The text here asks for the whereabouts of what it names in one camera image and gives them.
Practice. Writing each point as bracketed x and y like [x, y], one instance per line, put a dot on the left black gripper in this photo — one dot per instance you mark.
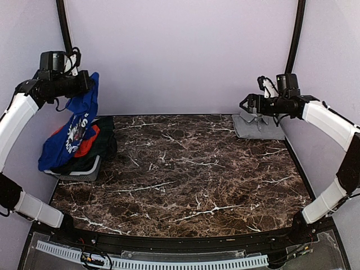
[85, 86]

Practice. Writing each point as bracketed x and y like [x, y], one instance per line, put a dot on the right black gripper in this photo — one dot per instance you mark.
[260, 108]

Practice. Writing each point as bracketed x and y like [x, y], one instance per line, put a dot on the grey button shirt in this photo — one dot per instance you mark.
[256, 127]

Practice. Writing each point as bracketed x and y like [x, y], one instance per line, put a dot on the blue printed t-shirt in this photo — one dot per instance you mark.
[84, 109]

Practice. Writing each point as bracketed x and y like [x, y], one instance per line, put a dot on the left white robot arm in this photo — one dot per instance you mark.
[57, 76]

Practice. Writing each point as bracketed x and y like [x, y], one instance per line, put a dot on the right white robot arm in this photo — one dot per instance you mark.
[284, 98]

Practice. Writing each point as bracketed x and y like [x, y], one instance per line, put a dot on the grey laundry basket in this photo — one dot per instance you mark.
[89, 175]

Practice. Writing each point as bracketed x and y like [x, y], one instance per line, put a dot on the orange red garment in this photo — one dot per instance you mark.
[87, 140]

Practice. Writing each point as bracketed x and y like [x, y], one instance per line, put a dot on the black garment in basket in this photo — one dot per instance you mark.
[105, 146]

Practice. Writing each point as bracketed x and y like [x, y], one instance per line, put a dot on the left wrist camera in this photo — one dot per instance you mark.
[72, 62]

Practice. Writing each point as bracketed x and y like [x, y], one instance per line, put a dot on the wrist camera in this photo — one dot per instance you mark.
[267, 86]
[72, 62]

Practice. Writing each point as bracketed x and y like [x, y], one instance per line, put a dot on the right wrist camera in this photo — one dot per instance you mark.
[267, 86]

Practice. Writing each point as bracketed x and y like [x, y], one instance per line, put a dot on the right black frame post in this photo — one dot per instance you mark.
[300, 11]

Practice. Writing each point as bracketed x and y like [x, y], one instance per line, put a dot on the black frame post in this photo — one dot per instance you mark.
[60, 4]
[300, 11]

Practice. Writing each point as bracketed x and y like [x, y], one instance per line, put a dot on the left black frame post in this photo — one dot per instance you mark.
[60, 4]

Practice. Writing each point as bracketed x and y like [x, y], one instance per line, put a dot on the black curved front rail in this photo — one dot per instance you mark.
[264, 242]

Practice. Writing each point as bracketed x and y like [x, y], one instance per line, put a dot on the white slotted cable duct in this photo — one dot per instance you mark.
[75, 255]

